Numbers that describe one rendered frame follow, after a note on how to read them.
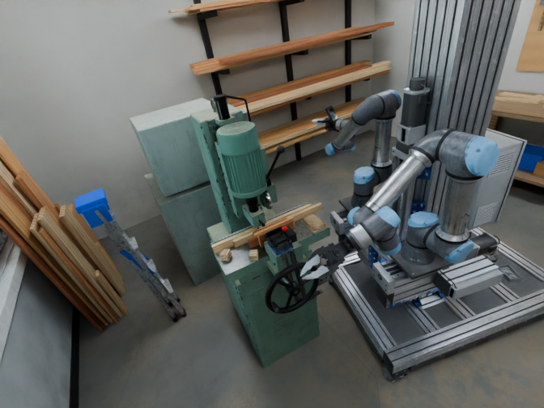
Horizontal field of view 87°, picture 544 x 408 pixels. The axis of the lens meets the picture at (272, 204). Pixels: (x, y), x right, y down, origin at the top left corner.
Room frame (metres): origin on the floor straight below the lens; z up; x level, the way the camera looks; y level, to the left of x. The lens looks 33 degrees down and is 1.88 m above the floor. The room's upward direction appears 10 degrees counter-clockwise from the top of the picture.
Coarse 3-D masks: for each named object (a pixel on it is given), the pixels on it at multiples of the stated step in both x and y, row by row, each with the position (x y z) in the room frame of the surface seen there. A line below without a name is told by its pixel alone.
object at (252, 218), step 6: (246, 204) 1.28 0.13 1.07; (246, 210) 1.22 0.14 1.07; (258, 210) 1.20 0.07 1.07; (246, 216) 1.24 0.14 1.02; (252, 216) 1.16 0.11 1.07; (258, 216) 1.17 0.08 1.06; (264, 216) 1.18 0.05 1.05; (252, 222) 1.17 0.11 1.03; (258, 222) 1.16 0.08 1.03; (264, 222) 1.18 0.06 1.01
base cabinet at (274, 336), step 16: (240, 304) 1.05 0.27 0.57; (256, 304) 1.00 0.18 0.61; (304, 304) 1.11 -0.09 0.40; (240, 320) 1.34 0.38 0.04; (256, 320) 0.99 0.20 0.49; (272, 320) 1.03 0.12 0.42; (288, 320) 1.06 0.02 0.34; (304, 320) 1.10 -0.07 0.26; (256, 336) 0.99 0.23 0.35; (272, 336) 1.02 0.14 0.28; (288, 336) 1.05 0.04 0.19; (304, 336) 1.10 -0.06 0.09; (256, 352) 1.08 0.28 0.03; (272, 352) 1.01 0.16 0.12; (288, 352) 1.05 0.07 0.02
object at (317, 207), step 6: (318, 204) 1.35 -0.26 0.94; (300, 210) 1.32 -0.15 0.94; (306, 210) 1.31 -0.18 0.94; (312, 210) 1.33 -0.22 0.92; (318, 210) 1.34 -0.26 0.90; (288, 216) 1.29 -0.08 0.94; (294, 216) 1.28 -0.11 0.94; (300, 216) 1.30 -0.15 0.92; (246, 234) 1.20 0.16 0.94; (252, 234) 1.19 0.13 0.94; (234, 240) 1.16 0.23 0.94; (240, 240) 1.16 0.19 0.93; (246, 240) 1.17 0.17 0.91
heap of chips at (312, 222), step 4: (308, 216) 1.26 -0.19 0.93; (312, 216) 1.25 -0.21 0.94; (316, 216) 1.25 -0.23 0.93; (300, 220) 1.28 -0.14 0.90; (304, 220) 1.25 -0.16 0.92; (308, 220) 1.23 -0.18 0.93; (312, 220) 1.22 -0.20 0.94; (316, 220) 1.21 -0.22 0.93; (320, 220) 1.21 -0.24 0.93; (304, 224) 1.24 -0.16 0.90; (308, 224) 1.21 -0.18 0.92; (312, 224) 1.20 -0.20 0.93; (316, 224) 1.19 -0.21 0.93; (320, 224) 1.19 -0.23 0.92; (324, 224) 1.20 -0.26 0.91; (312, 228) 1.18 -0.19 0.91; (316, 228) 1.17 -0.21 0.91; (320, 228) 1.18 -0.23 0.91
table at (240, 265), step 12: (300, 228) 1.21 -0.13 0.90; (324, 228) 1.18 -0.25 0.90; (300, 240) 1.12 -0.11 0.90; (312, 240) 1.14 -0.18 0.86; (240, 252) 1.11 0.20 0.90; (264, 252) 1.08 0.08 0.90; (228, 264) 1.04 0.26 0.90; (240, 264) 1.02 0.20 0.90; (252, 264) 1.02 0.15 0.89; (264, 264) 1.04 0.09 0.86; (228, 276) 0.97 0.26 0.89; (240, 276) 0.99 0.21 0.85
